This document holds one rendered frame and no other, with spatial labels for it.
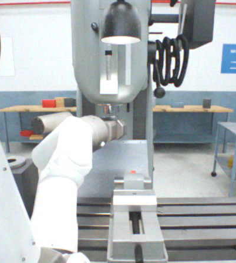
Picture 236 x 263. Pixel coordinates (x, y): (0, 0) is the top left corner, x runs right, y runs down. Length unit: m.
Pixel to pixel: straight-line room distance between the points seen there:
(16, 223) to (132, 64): 0.43
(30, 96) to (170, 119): 3.23
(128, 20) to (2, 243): 0.33
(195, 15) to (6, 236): 0.85
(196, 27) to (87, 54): 0.48
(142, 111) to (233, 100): 4.57
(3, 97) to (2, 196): 5.33
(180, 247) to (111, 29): 0.60
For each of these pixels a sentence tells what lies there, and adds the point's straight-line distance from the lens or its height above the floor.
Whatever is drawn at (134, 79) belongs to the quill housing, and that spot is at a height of 1.37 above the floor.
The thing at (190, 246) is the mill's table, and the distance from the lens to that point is 0.72.
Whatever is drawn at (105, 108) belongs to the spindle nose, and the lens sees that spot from 0.61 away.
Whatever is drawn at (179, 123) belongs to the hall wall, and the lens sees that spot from 5.09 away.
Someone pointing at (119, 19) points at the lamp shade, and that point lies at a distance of 0.37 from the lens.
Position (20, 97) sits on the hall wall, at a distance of 5.31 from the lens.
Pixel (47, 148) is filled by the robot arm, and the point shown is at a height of 1.24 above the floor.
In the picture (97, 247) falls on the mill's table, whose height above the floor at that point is 0.90.
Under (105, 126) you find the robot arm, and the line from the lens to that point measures 0.51.
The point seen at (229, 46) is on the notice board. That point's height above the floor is 2.16.
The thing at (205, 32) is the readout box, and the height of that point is 1.55.
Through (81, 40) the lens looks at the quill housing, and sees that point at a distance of 0.55.
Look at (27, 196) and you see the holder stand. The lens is 0.70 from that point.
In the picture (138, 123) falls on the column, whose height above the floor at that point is 1.18.
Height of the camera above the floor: 1.36
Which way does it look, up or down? 13 degrees down
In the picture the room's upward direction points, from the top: straight up
